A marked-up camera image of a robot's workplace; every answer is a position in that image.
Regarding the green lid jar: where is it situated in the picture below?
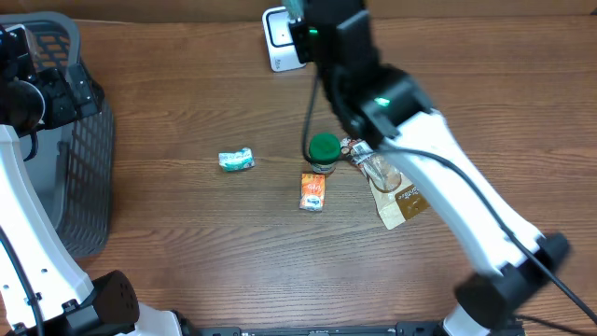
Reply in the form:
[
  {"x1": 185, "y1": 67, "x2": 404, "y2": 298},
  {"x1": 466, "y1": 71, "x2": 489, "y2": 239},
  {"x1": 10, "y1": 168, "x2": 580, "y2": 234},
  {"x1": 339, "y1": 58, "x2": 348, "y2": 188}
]
[{"x1": 308, "y1": 133, "x2": 341, "y2": 175}]

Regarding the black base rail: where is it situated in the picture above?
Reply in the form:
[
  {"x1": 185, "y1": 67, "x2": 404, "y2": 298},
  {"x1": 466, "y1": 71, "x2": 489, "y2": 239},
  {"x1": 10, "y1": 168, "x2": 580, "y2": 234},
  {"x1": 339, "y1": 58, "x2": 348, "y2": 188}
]
[{"x1": 197, "y1": 321, "x2": 443, "y2": 336}]

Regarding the beige brown snack bag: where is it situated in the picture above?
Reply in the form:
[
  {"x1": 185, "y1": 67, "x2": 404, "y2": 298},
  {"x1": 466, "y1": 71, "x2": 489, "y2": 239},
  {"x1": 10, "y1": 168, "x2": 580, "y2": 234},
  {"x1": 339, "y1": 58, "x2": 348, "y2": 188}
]
[{"x1": 340, "y1": 137, "x2": 429, "y2": 230}]

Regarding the white barcode scanner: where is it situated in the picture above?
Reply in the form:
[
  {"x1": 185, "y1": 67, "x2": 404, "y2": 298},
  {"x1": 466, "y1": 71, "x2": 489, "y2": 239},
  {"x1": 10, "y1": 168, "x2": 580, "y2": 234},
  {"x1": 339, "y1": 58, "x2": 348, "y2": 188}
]
[{"x1": 262, "y1": 7, "x2": 305, "y2": 72}]

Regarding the orange snack packet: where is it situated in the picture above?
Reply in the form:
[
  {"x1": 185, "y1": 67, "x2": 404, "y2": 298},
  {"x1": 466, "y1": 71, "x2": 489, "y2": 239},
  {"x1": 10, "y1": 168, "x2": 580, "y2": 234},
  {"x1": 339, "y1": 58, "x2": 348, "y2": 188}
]
[{"x1": 299, "y1": 173, "x2": 326, "y2": 212}]

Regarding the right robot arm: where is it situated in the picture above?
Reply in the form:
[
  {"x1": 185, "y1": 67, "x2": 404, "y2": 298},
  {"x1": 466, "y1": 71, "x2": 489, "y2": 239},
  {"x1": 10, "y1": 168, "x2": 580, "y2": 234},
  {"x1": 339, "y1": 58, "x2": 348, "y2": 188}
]
[{"x1": 285, "y1": 0, "x2": 570, "y2": 335}]

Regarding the teal tissue pack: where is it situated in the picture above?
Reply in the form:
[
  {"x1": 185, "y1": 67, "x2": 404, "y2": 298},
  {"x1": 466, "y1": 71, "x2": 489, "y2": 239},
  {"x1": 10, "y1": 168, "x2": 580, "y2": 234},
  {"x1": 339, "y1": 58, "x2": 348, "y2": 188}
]
[{"x1": 282, "y1": 0, "x2": 305, "y2": 20}]

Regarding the small teal wipes pack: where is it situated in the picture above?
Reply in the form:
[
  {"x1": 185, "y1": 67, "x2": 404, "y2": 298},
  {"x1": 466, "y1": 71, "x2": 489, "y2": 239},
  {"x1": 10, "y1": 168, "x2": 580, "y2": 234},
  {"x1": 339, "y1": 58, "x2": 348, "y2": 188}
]
[{"x1": 218, "y1": 147, "x2": 256, "y2": 172}]

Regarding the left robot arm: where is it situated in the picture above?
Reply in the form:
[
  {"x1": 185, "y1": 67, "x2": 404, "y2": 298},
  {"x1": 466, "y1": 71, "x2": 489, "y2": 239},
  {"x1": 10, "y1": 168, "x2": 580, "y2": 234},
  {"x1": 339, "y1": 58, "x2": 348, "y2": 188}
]
[{"x1": 1, "y1": 12, "x2": 196, "y2": 335}]

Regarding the grey plastic mesh basket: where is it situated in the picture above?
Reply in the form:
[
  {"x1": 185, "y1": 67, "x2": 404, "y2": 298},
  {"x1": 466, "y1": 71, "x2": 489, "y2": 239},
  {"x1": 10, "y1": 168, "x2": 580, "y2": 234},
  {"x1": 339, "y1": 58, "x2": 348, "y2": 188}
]
[{"x1": 1, "y1": 12, "x2": 115, "y2": 258}]

